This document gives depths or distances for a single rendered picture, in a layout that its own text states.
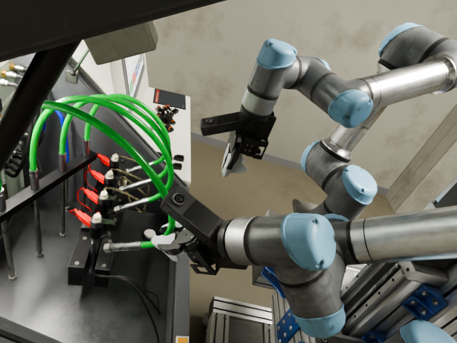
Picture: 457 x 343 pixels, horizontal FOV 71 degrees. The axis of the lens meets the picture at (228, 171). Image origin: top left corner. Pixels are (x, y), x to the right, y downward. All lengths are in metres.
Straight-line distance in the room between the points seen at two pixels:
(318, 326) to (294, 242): 0.14
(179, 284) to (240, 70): 2.28
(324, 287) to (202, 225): 0.21
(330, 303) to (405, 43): 0.75
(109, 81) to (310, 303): 0.78
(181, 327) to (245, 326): 0.96
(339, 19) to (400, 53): 1.92
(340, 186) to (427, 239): 0.52
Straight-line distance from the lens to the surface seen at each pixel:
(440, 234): 0.55
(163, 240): 0.62
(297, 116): 3.15
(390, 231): 0.56
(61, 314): 1.01
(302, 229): 0.43
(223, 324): 1.75
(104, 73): 1.00
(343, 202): 1.04
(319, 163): 1.08
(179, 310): 0.89
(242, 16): 2.83
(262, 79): 0.70
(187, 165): 1.25
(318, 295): 0.49
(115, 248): 0.74
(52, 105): 0.60
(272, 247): 0.45
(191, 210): 0.54
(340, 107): 0.68
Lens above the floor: 1.72
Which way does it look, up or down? 35 degrees down
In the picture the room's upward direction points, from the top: 21 degrees clockwise
